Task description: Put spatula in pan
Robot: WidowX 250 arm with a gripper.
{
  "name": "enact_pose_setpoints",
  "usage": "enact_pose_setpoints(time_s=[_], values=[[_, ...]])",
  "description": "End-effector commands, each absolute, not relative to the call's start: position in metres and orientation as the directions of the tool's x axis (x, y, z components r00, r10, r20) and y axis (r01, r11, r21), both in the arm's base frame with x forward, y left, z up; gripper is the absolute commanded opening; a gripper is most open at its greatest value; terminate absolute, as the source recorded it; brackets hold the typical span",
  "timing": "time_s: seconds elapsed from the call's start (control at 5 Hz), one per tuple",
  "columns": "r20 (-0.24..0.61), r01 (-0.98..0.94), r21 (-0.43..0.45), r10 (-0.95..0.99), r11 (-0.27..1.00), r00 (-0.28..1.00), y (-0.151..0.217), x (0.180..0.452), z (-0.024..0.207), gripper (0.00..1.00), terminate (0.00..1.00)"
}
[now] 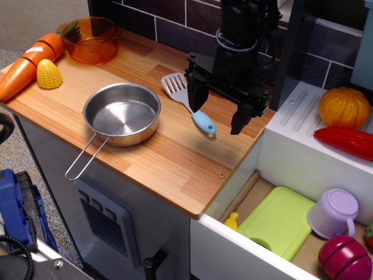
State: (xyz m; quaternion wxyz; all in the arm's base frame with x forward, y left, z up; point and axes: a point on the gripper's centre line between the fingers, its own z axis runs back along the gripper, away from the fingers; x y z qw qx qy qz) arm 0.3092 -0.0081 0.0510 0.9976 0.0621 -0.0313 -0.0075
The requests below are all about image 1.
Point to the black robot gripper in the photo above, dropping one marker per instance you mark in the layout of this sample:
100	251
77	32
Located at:
231	73

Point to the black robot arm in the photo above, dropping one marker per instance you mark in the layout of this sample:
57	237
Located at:
243	21

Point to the stainless steel pan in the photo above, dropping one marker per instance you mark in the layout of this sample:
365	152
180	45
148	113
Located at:
120	115

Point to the white toy sink unit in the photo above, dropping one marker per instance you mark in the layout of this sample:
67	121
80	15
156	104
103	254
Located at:
287	154

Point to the small yellow toy piece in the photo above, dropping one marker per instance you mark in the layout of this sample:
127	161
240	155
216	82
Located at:
231	221

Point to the orange toy pumpkin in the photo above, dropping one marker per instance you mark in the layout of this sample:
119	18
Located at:
344	107

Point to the green plastic cutting board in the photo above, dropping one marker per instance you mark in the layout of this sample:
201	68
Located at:
280	222

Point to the orange transparent plastic pot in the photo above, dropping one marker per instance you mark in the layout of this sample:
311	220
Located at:
90	40

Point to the red toy chili pepper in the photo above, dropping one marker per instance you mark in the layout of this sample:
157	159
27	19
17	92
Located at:
355	142

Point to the purple plastic cup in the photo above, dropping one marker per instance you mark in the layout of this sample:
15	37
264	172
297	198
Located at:
334	214

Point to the yellow toy corn piece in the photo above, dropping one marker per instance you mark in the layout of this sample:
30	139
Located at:
48	75

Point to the grey toy oven door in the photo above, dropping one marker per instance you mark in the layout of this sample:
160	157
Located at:
111	226

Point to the red toy strawberry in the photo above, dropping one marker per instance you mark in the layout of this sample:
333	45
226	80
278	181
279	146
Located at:
369	234

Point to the magenta toy onion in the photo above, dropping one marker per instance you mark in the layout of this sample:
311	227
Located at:
343	257

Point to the orange toy carrot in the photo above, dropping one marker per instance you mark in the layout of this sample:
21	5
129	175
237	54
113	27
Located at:
24	69

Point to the blue clamp tool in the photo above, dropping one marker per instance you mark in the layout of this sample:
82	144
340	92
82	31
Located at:
22	210

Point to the grey spatula with blue handle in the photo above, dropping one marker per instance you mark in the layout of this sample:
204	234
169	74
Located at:
175	86

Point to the black oven door handle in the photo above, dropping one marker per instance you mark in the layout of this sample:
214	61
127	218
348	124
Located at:
152	264

